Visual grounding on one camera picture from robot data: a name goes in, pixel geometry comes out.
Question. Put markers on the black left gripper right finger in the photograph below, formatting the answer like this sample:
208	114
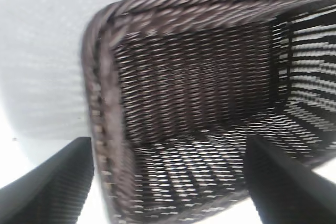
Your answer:
283	192

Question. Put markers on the dark brown wicker basket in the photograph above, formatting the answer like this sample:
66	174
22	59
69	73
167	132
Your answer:
189	77

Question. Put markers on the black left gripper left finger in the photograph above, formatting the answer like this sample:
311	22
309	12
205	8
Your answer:
52	190

